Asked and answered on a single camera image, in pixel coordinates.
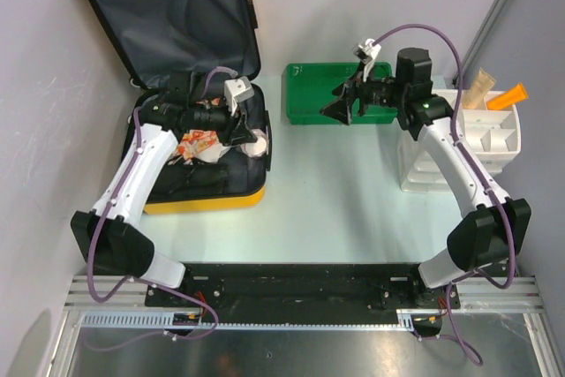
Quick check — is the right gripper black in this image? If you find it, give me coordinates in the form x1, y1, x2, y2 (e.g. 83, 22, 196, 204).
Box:
319, 61, 406, 126

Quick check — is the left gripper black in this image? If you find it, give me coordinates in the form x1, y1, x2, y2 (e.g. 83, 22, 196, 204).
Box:
189, 96, 258, 147

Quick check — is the pink round cosmetic jar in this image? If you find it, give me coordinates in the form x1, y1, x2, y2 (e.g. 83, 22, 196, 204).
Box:
241, 129, 269, 158

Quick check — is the green plastic tray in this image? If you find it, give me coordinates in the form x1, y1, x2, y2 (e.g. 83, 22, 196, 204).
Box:
284, 62, 397, 125

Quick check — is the floral cloth pouch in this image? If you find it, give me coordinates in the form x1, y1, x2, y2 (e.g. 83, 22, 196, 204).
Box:
169, 130, 229, 164

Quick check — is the yellow Pikachu hard-shell suitcase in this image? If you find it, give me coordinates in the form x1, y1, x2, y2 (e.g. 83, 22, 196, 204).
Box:
88, 0, 272, 214

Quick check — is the beige cosmetic tube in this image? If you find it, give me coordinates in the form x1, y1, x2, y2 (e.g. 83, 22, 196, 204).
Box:
462, 68, 496, 109

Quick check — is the white plastic drawer organizer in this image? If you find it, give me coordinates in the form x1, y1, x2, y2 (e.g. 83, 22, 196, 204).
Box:
397, 91, 522, 193

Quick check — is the orange cosmetic tube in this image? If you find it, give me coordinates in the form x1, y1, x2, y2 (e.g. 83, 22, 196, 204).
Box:
486, 83, 529, 110

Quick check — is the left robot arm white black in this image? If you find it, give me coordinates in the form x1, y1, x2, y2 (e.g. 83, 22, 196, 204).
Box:
71, 67, 257, 306

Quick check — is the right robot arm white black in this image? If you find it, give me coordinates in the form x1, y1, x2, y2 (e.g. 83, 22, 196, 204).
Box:
320, 40, 531, 307

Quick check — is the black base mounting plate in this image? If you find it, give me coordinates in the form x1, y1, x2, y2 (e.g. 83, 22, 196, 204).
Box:
89, 261, 517, 312

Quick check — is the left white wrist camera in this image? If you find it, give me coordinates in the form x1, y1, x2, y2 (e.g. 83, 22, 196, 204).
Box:
223, 77, 254, 117

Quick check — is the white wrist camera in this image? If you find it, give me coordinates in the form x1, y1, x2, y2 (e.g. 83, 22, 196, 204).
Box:
353, 38, 381, 82
223, 77, 254, 117

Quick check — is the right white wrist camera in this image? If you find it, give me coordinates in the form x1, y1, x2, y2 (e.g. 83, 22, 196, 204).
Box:
353, 38, 381, 82

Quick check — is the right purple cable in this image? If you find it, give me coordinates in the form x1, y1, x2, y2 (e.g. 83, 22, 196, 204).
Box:
373, 23, 517, 367

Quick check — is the grey slotted cable duct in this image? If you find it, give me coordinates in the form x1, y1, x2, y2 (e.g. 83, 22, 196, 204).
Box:
81, 308, 451, 332

